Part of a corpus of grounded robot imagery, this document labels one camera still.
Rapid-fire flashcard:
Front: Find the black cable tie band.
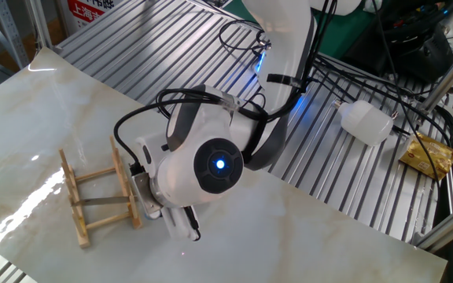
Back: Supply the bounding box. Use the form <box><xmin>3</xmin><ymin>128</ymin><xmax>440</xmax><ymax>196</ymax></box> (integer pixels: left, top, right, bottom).
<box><xmin>266</xmin><ymin>73</ymin><xmax>304</xmax><ymax>89</ymax></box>

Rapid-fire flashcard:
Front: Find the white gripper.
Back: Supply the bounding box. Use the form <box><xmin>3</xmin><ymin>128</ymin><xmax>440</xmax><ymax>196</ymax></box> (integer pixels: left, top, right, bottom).
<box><xmin>134</xmin><ymin>132</ymin><xmax>203</xmax><ymax>242</ymax></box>

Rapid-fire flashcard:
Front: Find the green cutting mat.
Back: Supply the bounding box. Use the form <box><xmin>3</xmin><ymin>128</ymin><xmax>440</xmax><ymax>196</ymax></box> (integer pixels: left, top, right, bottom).
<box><xmin>222</xmin><ymin>0</ymin><xmax>375</xmax><ymax>61</ymax></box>

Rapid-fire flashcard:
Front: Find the wooden slotted rack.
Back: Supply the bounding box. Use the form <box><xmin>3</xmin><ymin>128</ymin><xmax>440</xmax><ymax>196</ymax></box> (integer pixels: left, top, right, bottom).
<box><xmin>58</xmin><ymin>136</ymin><xmax>143</xmax><ymax>249</ymax></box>

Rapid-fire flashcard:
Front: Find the thick aluminium frame beam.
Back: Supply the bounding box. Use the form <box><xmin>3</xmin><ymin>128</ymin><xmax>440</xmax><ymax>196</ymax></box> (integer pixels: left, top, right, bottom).
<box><xmin>412</xmin><ymin>203</ymin><xmax>453</xmax><ymax>253</ymax></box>

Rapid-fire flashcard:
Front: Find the round steel bar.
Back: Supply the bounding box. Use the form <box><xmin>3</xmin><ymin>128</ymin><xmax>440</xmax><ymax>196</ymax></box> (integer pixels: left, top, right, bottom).
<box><xmin>414</xmin><ymin>33</ymin><xmax>453</xmax><ymax>116</ymax></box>

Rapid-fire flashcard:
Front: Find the grey perforated shelf upright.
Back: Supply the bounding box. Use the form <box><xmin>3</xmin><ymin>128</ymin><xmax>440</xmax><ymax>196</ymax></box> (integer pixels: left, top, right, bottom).
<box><xmin>0</xmin><ymin>0</ymin><xmax>30</xmax><ymax>70</ymax></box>

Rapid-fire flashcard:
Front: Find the red white printed sign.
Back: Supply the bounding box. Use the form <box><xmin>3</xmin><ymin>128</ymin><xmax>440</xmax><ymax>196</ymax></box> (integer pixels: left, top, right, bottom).
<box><xmin>67</xmin><ymin>0</ymin><xmax>114</xmax><ymax>29</ymax></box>

